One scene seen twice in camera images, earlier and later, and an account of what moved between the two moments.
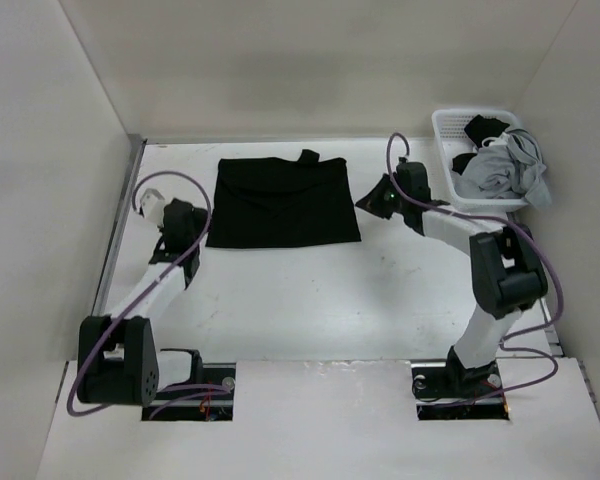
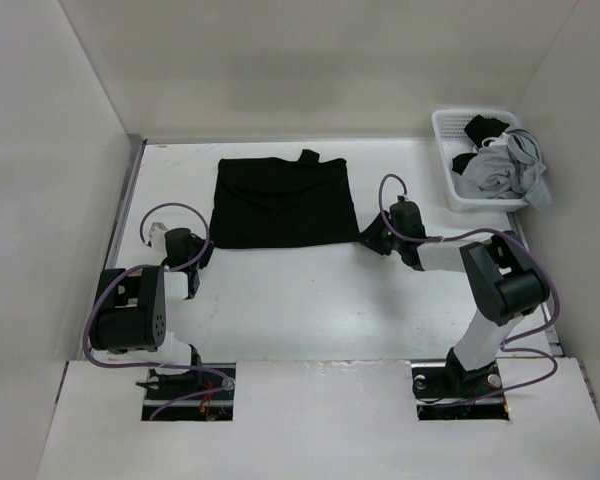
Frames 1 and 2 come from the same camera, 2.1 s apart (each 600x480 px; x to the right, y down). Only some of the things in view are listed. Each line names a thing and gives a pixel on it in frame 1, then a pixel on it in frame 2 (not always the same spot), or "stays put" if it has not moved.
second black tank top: [480, 129] stays put
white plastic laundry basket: [452, 140] stays put
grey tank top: [511, 169] stays put
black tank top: [281, 201] stays put
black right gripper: [371, 202] to [370, 236]
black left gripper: [201, 218] to [205, 258]
